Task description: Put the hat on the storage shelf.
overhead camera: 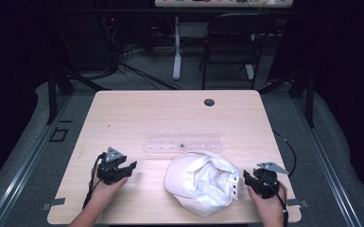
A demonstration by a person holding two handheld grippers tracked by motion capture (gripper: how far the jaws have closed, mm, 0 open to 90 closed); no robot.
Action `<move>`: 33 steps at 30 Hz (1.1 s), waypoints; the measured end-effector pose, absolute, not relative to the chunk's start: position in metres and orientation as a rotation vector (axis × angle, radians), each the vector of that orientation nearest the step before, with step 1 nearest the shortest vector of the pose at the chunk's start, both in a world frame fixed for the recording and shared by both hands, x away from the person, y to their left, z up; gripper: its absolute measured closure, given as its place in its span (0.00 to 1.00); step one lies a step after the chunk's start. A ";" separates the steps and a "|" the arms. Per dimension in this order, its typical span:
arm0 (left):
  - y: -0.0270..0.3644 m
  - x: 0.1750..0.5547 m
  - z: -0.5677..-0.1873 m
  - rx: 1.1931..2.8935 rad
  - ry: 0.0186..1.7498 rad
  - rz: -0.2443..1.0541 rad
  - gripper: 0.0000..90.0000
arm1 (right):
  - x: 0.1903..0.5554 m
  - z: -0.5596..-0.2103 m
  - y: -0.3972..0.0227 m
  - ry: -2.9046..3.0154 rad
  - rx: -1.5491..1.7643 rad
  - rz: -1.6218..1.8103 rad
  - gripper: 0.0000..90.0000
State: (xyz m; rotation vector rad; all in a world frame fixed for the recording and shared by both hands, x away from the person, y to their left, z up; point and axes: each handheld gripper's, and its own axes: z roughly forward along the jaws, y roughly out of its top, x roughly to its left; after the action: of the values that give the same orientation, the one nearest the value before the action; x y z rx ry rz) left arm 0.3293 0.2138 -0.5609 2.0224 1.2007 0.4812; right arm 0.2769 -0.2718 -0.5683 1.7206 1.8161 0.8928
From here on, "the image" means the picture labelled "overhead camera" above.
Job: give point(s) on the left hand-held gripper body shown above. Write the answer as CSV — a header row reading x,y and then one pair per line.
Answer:
x,y
109,171

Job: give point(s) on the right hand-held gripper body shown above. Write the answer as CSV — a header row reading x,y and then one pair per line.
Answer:
x,y
266,181

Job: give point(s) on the white cap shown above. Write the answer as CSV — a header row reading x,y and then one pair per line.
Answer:
x,y
201,183

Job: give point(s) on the person's left hand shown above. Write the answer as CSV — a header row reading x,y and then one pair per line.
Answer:
x,y
107,190

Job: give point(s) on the person's right hand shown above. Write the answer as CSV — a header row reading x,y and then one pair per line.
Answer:
x,y
268,208

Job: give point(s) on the clear acrylic rack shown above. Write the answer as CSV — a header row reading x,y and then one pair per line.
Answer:
x,y
182,143

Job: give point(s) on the dark round table grommet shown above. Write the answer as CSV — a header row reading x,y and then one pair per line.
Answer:
x,y
209,102

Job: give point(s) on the black metal stand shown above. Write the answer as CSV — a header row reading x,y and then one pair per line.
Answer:
x,y
60,91
299,91

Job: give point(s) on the white desk leg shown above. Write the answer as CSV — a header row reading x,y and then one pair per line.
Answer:
x,y
177,50

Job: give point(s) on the black chair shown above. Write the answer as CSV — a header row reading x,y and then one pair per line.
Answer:
x,y
233,47

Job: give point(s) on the white desk top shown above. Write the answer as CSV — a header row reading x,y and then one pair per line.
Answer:
x,y
223,3

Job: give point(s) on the grey metal bracket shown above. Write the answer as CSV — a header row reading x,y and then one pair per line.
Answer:
x,y
53,203
298,203

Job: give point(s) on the aluminium floor rail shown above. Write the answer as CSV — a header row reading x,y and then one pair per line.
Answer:
x,y
327,164
22,170

